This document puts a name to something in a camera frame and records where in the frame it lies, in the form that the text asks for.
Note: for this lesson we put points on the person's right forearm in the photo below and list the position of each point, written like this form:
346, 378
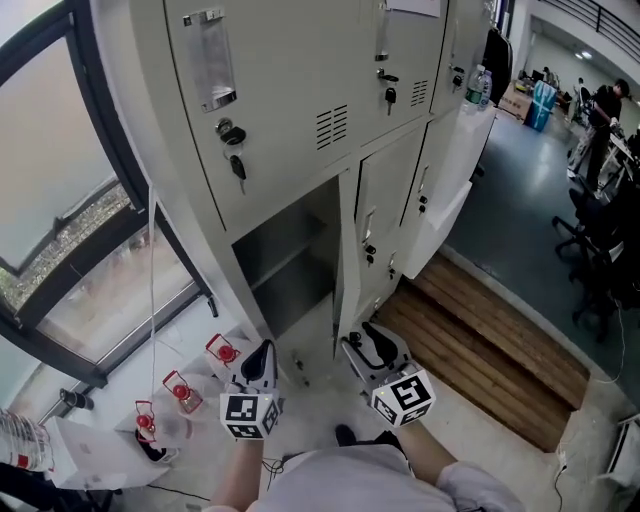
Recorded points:
430, 452

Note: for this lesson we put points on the person's left forearm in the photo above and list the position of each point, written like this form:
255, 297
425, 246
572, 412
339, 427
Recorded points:
237, 475

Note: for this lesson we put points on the white desk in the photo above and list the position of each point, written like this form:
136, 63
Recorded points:
627, 156

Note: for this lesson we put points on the person's black left shoe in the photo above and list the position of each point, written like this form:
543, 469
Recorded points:
345, 435

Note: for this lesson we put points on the person's black right shoe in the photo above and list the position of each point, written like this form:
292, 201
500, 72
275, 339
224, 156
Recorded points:
387, 436

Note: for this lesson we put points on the black window frame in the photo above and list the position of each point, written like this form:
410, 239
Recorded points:
112, 125

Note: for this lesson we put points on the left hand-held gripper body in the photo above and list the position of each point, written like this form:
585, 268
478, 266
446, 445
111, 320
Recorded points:
250, 412

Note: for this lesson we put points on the black office chair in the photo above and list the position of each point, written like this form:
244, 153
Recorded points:
590, 220
617, 280

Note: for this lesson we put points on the person's black shoe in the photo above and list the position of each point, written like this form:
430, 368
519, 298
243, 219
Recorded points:
387, 436
345, 435

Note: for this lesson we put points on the white low table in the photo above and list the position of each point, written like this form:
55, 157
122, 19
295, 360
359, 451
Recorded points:
210, 387

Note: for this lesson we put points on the brown cardboard box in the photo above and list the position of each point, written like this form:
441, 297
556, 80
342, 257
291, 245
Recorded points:
516, 102

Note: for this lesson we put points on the white cardboard box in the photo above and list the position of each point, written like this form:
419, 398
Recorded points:
95, 460

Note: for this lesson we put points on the dark metal railing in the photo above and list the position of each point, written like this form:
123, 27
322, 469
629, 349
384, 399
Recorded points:
595, 17

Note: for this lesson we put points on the white metal rack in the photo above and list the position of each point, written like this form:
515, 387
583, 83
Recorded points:
625, 450

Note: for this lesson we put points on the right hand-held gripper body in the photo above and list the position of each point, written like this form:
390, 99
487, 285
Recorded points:
405, 395

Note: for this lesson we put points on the black sneaker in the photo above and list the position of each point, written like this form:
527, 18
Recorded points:
152, 452

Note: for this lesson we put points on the black flask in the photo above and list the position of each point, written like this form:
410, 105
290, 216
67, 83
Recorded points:
75, 398

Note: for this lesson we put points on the black jacket on chair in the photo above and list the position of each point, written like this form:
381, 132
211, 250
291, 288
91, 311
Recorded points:
497, 62

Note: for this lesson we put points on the clear water bottle green label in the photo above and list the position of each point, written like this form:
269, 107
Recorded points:
472, 87

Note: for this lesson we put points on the pack of clear bottles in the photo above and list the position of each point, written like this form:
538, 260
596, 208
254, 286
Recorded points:
22, 440

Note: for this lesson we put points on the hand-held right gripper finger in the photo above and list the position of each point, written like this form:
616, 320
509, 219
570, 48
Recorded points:
356, 352
392, 352

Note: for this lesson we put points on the person's light shirt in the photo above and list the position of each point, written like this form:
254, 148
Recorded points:
340, 485

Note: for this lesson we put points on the white locker cabinet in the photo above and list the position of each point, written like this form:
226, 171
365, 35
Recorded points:
290, 75

